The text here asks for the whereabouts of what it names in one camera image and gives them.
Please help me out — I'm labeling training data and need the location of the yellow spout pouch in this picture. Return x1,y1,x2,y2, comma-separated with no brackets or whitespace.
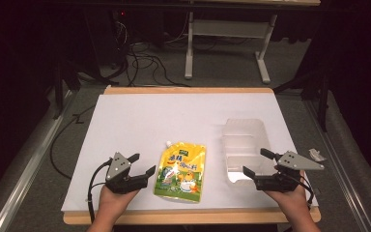
153,140,207,204

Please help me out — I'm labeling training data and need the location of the person's left hand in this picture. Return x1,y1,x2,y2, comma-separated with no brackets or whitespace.
98,185,141,220

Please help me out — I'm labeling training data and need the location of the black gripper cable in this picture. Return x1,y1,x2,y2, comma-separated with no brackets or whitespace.
298,175,315,206
87,158,114,224

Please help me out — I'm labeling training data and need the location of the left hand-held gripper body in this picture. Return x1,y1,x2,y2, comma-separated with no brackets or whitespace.
104,152,149,194

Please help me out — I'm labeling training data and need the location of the aluminium floor rail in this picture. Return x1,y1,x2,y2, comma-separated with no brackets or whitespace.
303,100,371,232
0,90,75,232

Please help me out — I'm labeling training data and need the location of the clear plastic container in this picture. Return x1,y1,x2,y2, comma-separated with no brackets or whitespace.
221,118,271,187

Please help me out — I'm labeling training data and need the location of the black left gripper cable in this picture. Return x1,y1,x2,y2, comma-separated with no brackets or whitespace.
87,158,114,224

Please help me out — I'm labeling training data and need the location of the black metal stand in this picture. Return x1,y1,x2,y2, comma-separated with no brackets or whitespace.
272,69,331,133
51,59,82,120

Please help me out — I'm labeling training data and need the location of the white table mat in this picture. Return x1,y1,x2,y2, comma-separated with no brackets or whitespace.
61,93,319,214

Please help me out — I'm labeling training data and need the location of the tangle of black cables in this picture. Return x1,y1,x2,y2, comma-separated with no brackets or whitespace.
109,18,191,88

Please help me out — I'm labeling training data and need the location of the crumpled white paper scrap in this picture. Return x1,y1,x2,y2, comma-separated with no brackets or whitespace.
308,148,328,162

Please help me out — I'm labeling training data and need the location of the black floor cable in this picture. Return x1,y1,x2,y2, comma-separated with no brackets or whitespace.
49,105,97,180

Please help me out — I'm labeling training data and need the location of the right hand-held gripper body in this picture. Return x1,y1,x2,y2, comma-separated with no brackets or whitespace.
253,150,326,194

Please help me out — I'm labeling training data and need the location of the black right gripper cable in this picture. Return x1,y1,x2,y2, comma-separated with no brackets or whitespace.
298,175,315,206

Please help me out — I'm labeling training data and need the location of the person's right hand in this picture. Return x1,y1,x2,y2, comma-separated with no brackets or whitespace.
264,169,309,224

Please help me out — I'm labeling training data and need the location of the white metal desk frame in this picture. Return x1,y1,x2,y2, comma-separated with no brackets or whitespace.
184,11,278,85

